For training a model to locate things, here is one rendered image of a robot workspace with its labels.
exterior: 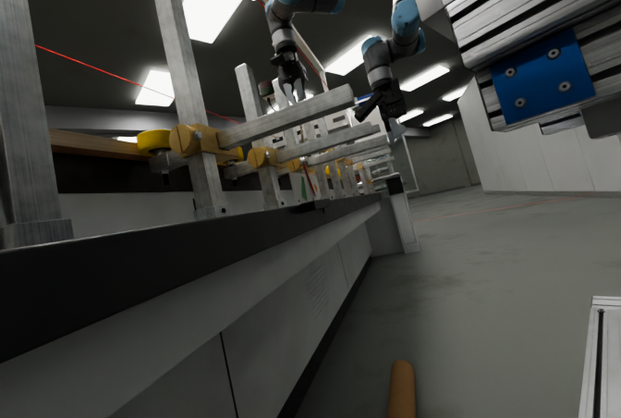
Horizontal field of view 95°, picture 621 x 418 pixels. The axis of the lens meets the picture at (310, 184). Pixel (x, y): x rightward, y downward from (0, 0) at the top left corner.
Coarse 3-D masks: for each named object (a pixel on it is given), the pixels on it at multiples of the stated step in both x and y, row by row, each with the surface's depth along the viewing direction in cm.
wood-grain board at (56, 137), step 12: (60, 132) 47; (72, 132) 49; (60, 144) 46; (72, 144) 48; (84, 144) 50; (96, 144) 52; (108, 144) 54; (120, 144) 56; (132, 144) 59; (108, 156) 56; (120, 156) 58; (132, 156) 60; (144, 156) 62
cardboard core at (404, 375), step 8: (400, 360) 103; (392, 368) 101; (400, 368) 98; (408, 368) 99; (392, 376) 96; (400, 376) 94; (408, 376) 94; (392, 384) 92; (400, 384) 90; (408, 384) 91; (392, 392) 88; (400, 392) 86; (408, 392) 87; (392, 400) 84; (400, 400) 83; (408, 400) 84; (392, 408) 81; (400, 408) 80; (408, 408) 81; (392, 416) 78; (400, 416) 77; (408, 416) 78
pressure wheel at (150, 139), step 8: (144, 136) 57; (152, 136) 57; (160, 136) 57; (168, 136) 58; (144, 144) 56; (152, 144) 56; (160, 144) 57; (168, 144) 58; (144, 152) 59; (152, 152) 60; (160, 152) 59; (168, 176) 60; (168, 184) 59
